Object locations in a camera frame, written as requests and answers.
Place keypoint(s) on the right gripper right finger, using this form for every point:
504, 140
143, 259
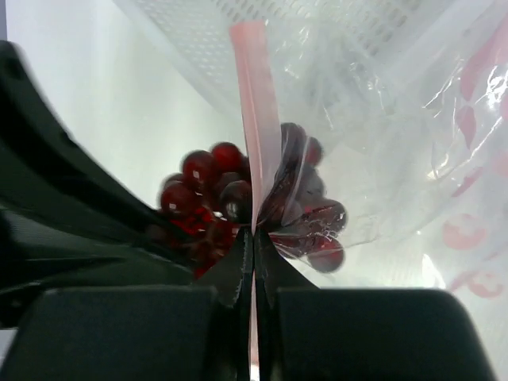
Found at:
308, 333

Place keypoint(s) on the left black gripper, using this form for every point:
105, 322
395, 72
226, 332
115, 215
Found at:
64, 221

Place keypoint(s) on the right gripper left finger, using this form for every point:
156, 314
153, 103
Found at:
196, 332

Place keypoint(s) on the red grape bunch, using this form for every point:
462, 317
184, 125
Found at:
210, 199

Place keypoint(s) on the clear zip top bag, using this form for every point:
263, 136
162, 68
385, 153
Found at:
422, 176

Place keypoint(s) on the white plastic basket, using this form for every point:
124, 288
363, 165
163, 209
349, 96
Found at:
332, 53

